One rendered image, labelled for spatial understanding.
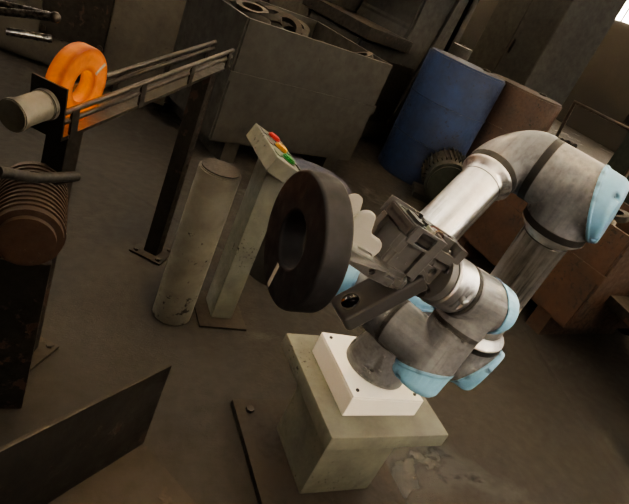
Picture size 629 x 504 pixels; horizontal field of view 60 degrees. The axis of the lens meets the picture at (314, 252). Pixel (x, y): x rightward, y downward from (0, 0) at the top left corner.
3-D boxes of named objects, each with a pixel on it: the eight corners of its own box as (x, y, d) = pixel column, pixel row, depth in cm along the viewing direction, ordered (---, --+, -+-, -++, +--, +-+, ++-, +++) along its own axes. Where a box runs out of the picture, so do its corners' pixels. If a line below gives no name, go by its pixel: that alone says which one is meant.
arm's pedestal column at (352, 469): (351, 404, 169) (388, 342, 158) (412, 526, 139) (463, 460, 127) (230, 403, 150) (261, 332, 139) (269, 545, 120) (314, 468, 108)
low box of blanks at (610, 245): (628, 345, 299) (711, 247, 271) (550, 348, 258) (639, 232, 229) (512, 248, 364) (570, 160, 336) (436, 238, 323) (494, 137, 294)
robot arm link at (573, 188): (432, 336, 128) (567, 132, 96) (486, 379, 122) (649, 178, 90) (406, 360, 119) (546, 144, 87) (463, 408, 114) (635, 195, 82)
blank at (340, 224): (342, 233, 50) (373, 238, 52) (300, 141, 61) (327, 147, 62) (280, 341, 59) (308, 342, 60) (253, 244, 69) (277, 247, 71)
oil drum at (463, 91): (397, 184, 385) (460, 61, 346) (364, 149, 430) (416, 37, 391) (460, 200, 413) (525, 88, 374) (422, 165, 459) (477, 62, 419)
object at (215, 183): (154, 324, 165) (203, 172, 142) (150, 299, 174) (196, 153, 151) (192, 328, 171) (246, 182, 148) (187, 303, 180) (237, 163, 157)
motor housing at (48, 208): (-41, 419, 116) (-11, 204, 93) (-25, 347, 133) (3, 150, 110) (28, 419, 122) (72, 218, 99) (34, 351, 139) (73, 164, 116)
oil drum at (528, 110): (459, 202, 407) (525, 89, 368) (421, 167, 453) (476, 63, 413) (514, 216, 436) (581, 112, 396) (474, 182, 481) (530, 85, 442)
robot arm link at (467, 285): (423, 288, 77) (452, 327, 71) (402, 277, 74) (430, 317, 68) (459, 249, 75) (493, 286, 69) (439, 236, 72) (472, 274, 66)
